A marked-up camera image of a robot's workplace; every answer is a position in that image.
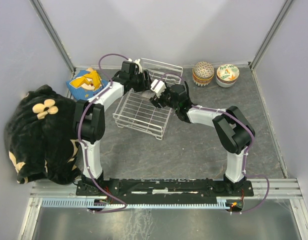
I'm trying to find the white wire dish rack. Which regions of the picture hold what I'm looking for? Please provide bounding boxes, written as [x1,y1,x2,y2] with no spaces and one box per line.
[112,58,183,140]

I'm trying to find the white bowl teal leaf pattern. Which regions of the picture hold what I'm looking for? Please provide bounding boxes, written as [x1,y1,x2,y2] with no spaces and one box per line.
[193,80,210,87]

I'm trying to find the yellow sun pattern bowl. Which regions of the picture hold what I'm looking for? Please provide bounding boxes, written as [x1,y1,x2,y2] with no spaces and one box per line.
[192,73,215,85]

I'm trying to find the maroon tile pattern bowl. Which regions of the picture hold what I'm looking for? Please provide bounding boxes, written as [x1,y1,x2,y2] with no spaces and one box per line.
[193,61,215,79]

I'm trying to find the white bowl red lattice pattern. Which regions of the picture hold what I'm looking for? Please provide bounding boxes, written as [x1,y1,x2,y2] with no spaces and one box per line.
[216,76,238,85]

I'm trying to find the plain white ribbed bowl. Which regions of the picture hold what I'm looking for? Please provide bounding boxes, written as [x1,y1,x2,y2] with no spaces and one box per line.
[216,80,236,88]

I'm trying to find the white bowl orange flower pattern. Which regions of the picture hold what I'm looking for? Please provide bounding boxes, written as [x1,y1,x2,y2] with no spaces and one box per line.
[216,64,240,82]

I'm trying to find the grey striped bowl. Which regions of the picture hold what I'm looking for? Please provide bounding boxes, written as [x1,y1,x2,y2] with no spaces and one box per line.
[140,90,155,100]

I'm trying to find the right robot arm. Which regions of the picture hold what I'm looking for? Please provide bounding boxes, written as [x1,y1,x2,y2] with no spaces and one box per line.
[150,79,255,196]

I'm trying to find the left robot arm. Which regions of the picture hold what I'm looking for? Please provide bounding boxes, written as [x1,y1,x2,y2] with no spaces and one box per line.
[73,59,151,195]

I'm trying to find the black plush flower blanket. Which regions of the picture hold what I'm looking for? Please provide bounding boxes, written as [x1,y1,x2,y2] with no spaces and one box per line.
[4,84,82,185]

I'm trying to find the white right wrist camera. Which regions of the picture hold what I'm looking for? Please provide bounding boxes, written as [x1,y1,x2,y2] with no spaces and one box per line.
[150,79,167,98]

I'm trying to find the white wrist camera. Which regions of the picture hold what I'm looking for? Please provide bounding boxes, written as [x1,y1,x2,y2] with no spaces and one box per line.
[150,79,167,98]
[128,58,143,74]

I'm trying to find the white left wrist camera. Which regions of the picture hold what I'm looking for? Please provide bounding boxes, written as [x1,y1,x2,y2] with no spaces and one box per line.
[128,58,143,74]

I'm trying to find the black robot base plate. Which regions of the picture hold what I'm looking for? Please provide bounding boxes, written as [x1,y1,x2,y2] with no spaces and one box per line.
[75,177,255,204]

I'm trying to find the light blue cable duct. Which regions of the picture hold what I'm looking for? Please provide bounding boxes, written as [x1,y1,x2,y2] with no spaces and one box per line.
[41,196,231,208]

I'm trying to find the aluminium frame rails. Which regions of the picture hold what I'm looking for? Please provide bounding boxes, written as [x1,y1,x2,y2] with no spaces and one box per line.
[18,0,308,240]

